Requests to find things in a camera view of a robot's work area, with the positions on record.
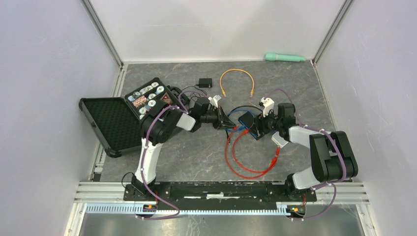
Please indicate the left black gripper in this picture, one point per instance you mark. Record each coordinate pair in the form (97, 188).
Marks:
(223, 121)

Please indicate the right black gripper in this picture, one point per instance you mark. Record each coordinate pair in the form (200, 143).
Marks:
(261, 121)

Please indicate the black network switch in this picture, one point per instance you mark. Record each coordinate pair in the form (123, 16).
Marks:
(252, 124)

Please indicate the black power adapter with cord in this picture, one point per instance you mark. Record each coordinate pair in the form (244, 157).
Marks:
(193, 92)

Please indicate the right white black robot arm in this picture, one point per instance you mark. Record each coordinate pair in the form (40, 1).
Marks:
(331, 156)

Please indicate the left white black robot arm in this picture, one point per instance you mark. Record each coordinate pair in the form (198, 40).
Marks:
(161, 123)

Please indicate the white plastic box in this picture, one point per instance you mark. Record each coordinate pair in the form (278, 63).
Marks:
(278, 140)

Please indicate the black poker chip case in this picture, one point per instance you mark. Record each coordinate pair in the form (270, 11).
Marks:
(116, 120)

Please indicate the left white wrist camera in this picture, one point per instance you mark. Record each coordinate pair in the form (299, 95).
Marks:
(214, 101)

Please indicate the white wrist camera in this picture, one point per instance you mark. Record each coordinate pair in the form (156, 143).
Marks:
(214, 101)
(267, 104)

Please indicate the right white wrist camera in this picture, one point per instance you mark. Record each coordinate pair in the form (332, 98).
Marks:
(267, 104)

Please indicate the white slotted cable duct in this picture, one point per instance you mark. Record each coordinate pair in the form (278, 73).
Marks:
(139, 209)

